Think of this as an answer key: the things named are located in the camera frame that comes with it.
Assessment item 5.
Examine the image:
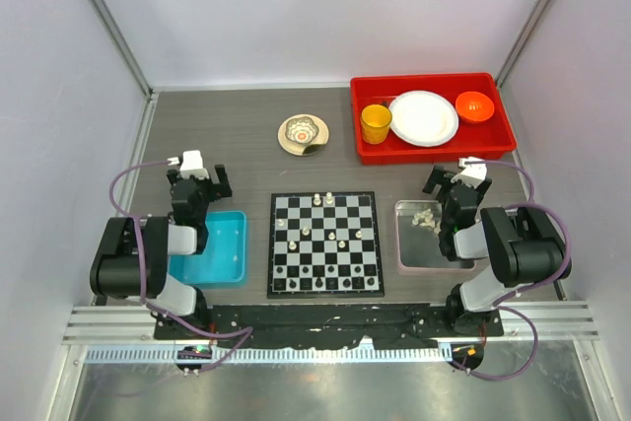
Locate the white paper plate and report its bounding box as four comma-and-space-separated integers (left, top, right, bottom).
388, 91, 459, 148

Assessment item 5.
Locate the pile of white pieces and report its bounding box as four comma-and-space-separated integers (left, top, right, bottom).
411, 209, 440, 235

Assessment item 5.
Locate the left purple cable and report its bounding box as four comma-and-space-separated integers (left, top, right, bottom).
108, 159, 255, 378

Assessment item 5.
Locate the beige saucer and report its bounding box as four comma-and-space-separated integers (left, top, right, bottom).
277, 113, 329, 157

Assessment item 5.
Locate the black white chess board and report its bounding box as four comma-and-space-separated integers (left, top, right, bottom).
267, 191, 386, 299

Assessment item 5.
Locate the orange plastic bowl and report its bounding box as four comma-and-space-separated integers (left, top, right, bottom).
455, 91, 495, 124

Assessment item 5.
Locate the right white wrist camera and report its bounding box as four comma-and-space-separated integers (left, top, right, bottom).
451, 157, 487, 188

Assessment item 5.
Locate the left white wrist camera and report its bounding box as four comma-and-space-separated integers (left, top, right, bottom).
168, 150, 209, 179

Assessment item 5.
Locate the silver metal tray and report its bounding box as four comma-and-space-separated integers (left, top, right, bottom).
394, 200, 476, 276

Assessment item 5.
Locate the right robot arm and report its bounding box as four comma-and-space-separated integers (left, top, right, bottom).
423, 157, 571, 337

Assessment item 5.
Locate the red plastic bin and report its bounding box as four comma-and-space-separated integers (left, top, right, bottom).
350, 72, 517, 165

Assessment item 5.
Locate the patterned small bowl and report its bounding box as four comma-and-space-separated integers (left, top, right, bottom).
285, 115, 319, 145

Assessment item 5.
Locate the blue plastic tray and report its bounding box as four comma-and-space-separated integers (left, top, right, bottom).
169, 210, 247, 290

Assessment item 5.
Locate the yellow plastic cup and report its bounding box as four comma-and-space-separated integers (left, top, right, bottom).
360, 105, 392, 145

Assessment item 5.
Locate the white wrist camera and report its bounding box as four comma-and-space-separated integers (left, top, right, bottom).
451, 157, 487, 188
168, 150, 209, 179

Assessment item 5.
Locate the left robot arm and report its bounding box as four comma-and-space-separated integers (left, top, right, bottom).
89, 164, 232, 341

